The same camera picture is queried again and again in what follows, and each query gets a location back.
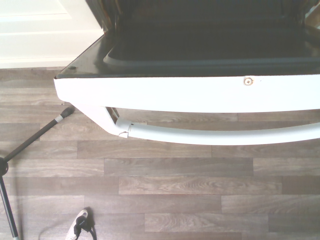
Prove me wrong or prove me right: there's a white oven door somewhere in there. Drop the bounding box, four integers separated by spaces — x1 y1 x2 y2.
53 14 320 115

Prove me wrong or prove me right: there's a dark oven body interior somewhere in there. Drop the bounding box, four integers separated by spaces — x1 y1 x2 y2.
84 0 320 35

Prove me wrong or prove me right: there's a black tripod stand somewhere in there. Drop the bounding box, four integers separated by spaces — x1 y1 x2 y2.
0 106 75 240

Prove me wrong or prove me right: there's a white power strip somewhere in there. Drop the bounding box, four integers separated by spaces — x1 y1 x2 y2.
65 209 90 240

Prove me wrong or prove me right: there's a white cabinet panel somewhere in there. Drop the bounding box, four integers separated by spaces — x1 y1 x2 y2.
0 0 106 69

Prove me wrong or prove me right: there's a white oven door handle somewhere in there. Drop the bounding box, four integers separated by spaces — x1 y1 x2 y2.
71 101 320 146

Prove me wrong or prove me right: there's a black power plug cable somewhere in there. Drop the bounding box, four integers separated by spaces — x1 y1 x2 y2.
73 216 98 240

